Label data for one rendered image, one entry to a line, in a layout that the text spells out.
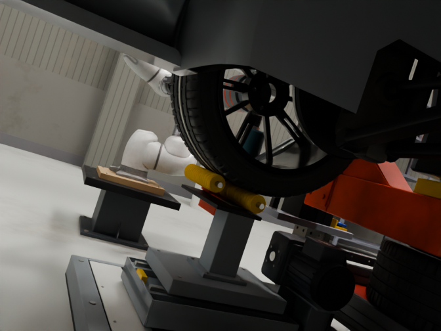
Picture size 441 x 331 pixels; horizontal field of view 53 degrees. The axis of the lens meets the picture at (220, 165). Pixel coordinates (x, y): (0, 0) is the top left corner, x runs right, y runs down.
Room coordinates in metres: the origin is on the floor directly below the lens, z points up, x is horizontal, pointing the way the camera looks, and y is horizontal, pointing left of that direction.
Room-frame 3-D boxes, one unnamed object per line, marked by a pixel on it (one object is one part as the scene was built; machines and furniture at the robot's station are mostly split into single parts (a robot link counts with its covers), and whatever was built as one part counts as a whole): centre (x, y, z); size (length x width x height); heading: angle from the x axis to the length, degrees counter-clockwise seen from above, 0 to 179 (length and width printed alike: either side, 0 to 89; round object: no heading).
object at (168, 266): (1.45, -0.10, 0.32); 0.40 x 0.30 x 0.28; 114
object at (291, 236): (1.49, -0.42, 0.26); 0.42 x 0.18 x 0.35; 24
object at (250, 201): (1.45, -0.10, 0.49); 0.29 x 0.06 x 0.06; 24
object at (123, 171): (2.44, 0.47, 0.36); 0.22 x 0.18 x 0.06; 104
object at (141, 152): (2.45, 0.44, 0.50); 0.18 x 0.16 x 0.22; 100
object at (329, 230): (2.05, -0.46, 0.44); 0.43 x 0.17 x 0.03; 114
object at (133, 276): (1.45, -0.10, 0.13); 0.50 x 0.36 x 0.10; 114
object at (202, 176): (1.46, 0.04, 0.51); 0.29 x 0.06 x 0.06; 24
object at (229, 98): (1.67, 0.00, 0.85); 0.21 x 0.14 x 0.14; 24
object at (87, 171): (2.45, 0.45, 0.15); 0.50 x 0.50 x 0.30; 20
